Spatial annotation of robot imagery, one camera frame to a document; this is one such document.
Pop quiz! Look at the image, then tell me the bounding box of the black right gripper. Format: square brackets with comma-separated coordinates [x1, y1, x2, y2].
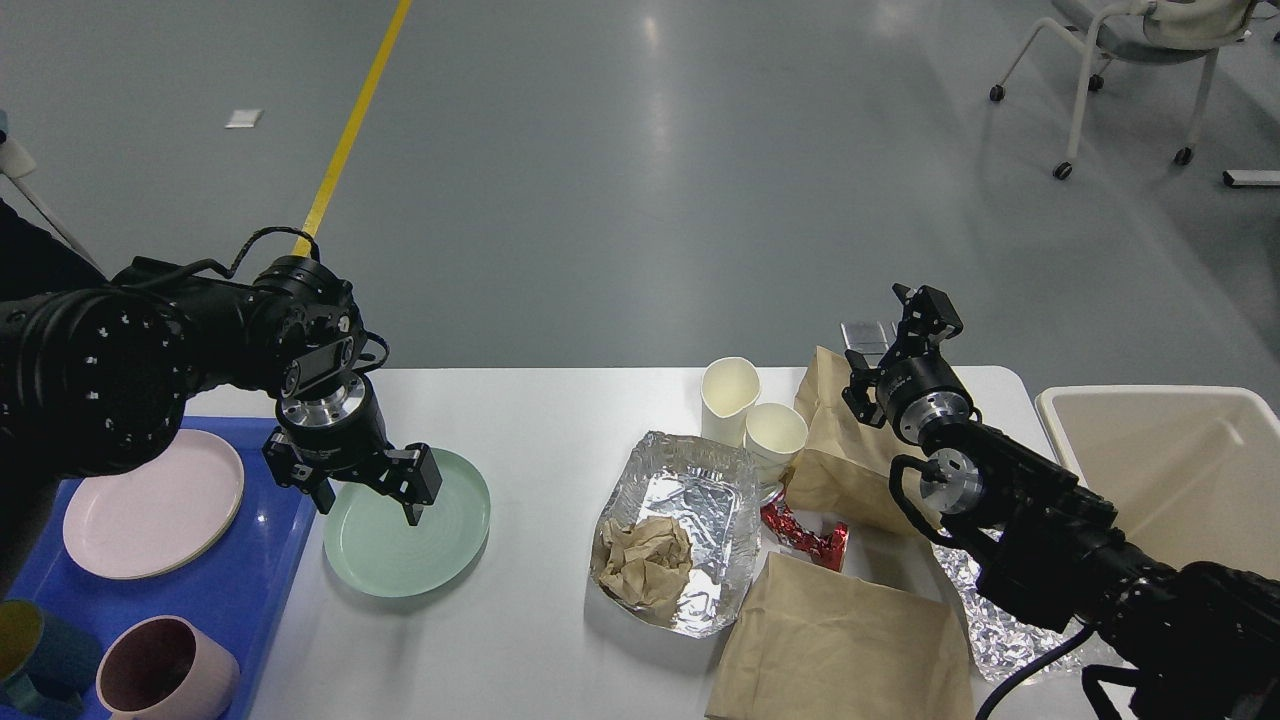
[841, 283, 977, 446]

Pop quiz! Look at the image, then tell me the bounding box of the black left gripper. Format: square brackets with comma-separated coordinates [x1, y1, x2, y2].
[262, 375, 443, 527]

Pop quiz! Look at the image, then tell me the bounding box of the mint green plate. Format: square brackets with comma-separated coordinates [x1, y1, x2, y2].
[323, 448, 492, 598]

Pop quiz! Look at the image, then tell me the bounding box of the teal mug yellow inside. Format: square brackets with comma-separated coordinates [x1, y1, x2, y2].
[1, 600, 102, 719]

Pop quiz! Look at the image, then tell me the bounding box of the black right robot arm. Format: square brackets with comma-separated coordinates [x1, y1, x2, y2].
[842, 284, 1279, 719]

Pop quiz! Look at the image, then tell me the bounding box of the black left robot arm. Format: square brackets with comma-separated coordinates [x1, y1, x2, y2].
[1, 246, 443, 589]

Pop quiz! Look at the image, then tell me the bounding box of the grey metal floor plate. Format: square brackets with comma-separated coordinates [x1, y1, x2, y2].
[840, 322, 896, 366]

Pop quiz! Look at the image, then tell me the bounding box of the brown paper bag rear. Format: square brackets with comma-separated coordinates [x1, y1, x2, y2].
[786, 346, 924, 537]

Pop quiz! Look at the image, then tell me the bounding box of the brown paper bag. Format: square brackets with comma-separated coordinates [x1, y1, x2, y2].
[705, 553, 974, 719]
[786, 346, 924, 537]

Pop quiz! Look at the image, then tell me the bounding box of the short white paper cup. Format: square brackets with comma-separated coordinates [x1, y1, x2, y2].
[744, 404, 809, 487]

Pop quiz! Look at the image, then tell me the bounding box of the blue plastic tray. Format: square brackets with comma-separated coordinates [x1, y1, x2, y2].
[8, 416, 315, 719]

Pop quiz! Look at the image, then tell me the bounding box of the tall white paper cup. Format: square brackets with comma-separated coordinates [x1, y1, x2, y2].
[700, 357, 762, 448]

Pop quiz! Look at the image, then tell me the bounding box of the red foil wrapper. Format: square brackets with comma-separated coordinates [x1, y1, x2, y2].
[760, 495, 849, 573]

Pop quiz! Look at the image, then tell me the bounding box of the pink plate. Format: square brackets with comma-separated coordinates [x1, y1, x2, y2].
[61, 429, 244, 580]

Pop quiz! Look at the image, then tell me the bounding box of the aluminium foil tray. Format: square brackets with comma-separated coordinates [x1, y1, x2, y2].
[589, 430, 762, 638]

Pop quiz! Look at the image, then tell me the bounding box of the pink mug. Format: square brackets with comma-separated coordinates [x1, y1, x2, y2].
[96, 615, 241, 719]

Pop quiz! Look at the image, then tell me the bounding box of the brown paper bag front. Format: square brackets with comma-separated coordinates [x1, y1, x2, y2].
[705, 553, 974, 719]

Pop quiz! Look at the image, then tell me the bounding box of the crumpled brown paper napkin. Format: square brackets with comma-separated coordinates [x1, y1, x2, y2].
[591, 515, 692, 609]

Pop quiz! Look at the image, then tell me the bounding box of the crumpled aluminium foil sheet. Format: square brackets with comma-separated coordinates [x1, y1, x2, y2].
[932, 544, 1084, 684]

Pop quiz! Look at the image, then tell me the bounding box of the beige plastic bin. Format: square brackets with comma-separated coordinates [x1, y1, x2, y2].
[1036, 386, 1279, 579]

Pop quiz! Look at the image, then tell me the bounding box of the white bar on floor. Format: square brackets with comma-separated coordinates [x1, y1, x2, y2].
[1222, 169, 1280, 190]

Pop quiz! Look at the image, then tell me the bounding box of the person in dark clothes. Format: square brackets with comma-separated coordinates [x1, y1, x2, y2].
[1, 202, 106, 301]

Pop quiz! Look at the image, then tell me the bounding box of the grey office chair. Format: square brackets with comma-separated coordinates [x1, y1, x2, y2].
[989, 1, 1257, 181]

